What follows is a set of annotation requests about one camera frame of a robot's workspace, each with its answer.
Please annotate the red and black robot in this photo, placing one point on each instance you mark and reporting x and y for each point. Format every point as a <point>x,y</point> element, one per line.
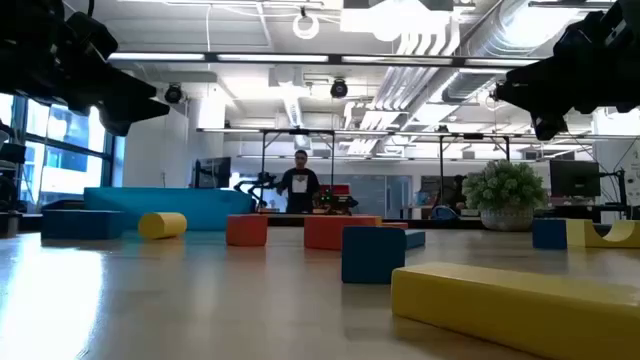
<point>337,202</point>

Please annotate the blue chair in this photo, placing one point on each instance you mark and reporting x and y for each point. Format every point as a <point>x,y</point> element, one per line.
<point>444,214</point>

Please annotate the short yellow block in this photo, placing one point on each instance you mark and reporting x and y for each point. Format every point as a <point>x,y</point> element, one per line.
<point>378,220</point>

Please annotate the long red block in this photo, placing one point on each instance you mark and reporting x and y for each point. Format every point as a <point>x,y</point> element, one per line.
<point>325,232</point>
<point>395,225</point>

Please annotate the large window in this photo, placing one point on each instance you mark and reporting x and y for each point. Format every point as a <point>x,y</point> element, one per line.
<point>65,165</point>

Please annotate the yellow arch block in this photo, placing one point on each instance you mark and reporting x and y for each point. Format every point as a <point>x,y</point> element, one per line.
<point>577,235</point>

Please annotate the silver ventilation duct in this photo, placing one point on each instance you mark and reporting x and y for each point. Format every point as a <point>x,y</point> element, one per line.
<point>500,35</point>

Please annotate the yellow cylinder block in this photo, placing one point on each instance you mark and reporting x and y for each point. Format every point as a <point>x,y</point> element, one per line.
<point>162,226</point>

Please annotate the black background rig frame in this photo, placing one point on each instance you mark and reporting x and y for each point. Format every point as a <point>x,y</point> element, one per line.
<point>263,160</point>
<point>441,155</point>

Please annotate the blue rectangular block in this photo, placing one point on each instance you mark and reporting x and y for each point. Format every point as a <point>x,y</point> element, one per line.
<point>416,240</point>
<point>372,255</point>

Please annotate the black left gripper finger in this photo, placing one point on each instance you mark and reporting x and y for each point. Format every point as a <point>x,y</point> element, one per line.
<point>135,102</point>
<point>117,125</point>

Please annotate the potted green plant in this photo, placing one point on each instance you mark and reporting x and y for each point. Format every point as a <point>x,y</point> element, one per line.
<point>505,190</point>

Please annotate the black ceiling spotlight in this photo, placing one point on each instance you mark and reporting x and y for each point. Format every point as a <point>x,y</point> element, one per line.
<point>173,93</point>
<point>339,88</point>

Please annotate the long yellow block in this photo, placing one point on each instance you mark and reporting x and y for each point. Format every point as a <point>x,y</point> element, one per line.
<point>500,305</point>

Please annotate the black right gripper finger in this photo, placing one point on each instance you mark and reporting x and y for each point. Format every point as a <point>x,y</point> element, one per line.
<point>549,129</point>
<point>535,92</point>

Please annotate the red cube block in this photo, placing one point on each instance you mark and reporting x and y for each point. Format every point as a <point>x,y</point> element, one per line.
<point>246,231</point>

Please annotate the blue plastic bin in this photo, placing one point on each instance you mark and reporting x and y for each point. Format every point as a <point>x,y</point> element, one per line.
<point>200,210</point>

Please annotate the blue cube block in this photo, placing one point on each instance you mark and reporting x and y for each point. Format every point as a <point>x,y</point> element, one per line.
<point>549,234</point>
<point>62,225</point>

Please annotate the black computer monitor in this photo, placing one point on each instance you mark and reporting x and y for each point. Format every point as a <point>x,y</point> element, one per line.
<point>215,172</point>
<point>575,177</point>

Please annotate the black background robot arm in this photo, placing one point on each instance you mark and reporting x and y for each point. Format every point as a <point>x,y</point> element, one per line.
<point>260,181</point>

